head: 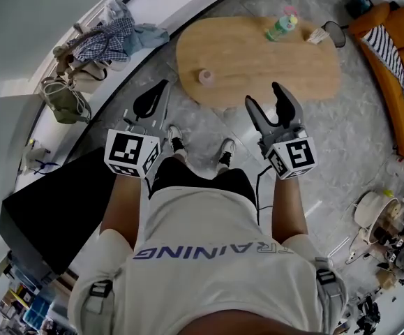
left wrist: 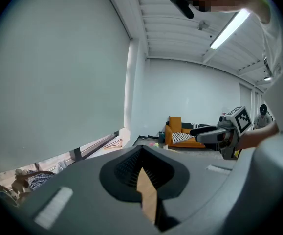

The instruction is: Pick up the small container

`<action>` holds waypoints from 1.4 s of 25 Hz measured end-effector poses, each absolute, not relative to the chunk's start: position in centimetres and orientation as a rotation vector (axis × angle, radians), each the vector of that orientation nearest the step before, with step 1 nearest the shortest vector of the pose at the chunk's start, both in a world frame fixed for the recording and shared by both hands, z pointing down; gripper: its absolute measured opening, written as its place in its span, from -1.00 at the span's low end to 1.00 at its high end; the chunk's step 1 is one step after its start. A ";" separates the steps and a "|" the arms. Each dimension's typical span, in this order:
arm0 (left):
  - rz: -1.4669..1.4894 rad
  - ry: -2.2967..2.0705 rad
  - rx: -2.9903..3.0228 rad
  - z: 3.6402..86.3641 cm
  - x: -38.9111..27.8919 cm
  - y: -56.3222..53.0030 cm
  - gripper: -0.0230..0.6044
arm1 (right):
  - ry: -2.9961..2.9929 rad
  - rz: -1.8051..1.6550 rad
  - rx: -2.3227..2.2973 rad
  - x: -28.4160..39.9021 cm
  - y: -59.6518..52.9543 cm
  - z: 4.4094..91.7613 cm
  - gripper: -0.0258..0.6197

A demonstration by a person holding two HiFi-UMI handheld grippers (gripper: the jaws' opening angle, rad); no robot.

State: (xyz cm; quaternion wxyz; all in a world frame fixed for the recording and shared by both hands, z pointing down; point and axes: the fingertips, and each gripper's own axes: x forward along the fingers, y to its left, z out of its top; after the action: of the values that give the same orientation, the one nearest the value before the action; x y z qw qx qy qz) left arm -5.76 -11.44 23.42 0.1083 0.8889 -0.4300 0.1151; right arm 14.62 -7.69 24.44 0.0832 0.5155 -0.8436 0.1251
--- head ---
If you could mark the green plastic bottle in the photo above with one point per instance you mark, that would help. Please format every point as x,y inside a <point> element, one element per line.
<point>280,28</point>

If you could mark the pink cup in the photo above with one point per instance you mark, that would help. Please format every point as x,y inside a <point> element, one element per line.
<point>206,77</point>

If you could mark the blue denim cloth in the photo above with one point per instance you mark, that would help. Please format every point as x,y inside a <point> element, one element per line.
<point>146,38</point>

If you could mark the olive green bag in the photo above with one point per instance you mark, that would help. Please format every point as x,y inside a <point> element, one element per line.
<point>67,105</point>

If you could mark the person's right white shoe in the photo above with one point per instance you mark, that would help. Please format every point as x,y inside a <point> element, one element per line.
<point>227,150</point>

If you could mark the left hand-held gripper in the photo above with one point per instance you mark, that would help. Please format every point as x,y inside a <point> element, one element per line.
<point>125,148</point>

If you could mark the white round fan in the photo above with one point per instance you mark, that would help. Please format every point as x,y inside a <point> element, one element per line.
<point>372,211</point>

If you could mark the person's black shorts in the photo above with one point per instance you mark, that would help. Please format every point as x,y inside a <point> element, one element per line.
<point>194,180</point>

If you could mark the person's right forearm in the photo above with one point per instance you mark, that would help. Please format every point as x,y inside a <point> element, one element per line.
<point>289,211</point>

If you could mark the white plastic bag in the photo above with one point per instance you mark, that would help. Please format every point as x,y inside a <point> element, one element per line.
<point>36,157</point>

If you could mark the black television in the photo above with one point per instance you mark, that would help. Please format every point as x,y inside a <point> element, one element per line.
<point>55,218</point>

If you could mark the person's white t-shirt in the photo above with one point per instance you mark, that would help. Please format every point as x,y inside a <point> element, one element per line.
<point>208,284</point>

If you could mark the black and white striped blanket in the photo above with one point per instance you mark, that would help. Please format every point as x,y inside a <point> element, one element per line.
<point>391,54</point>

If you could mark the wooden coffee table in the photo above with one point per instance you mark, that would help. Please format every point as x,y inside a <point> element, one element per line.
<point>254,68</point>

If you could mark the checkered cloth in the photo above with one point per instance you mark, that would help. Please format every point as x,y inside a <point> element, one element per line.
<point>104,40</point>

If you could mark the person's left white shoe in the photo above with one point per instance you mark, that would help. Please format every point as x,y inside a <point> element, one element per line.
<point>175,136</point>

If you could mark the teal item on black box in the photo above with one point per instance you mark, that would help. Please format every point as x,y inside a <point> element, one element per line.
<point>362,2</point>

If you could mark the orange sofa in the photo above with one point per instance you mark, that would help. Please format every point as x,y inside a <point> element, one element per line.
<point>390,93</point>

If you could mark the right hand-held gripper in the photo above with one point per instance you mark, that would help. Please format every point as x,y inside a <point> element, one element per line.
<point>294,155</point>

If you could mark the white tote bag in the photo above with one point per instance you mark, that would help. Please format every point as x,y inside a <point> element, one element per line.
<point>90,75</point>

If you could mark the person's left forearm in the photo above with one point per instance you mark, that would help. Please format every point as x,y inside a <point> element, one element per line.
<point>123,211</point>

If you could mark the small white striped packet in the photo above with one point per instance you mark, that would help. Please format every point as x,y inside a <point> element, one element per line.
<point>316,36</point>

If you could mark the person's white shoe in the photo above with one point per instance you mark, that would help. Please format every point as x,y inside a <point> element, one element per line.
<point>175,136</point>
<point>227,150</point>

